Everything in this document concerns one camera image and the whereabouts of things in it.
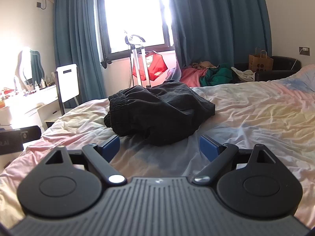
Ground teal curtain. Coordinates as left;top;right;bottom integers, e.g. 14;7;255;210
53;0;107;109
167;0;272;69

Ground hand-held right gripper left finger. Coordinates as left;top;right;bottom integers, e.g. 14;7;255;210
44;135;127;187

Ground brown paper bag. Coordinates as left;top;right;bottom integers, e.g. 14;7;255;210
248;47;274;73

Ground green cloth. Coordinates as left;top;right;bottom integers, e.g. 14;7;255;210
199;63;233;87

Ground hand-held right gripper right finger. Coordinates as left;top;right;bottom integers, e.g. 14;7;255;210
189;135;276;185

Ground light blue cloth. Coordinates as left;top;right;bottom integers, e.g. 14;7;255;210
167;67;183;83

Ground beige cloth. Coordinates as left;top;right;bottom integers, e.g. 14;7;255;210
192;61;217;70

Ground window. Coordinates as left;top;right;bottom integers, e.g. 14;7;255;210
97;0;176;62

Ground pink cloth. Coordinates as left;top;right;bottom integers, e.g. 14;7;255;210
181;67;209;87

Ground red garment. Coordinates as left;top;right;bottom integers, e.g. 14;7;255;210
132;50;168;81

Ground wavy frame mirror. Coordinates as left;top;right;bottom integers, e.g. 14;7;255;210
15;47;45;84

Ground black pants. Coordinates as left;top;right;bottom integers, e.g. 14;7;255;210
103;82;216;147

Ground white back chair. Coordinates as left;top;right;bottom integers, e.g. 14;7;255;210
55;63;80;116

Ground group of toiletry bottles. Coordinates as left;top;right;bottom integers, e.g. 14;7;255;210
33;71;58;89

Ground white dressing table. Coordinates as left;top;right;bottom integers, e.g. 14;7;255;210
0;85;59;131

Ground black armchair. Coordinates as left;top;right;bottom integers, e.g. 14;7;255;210
234;56;302;81

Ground white cloth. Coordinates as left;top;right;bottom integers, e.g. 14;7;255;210
231;66;256;81

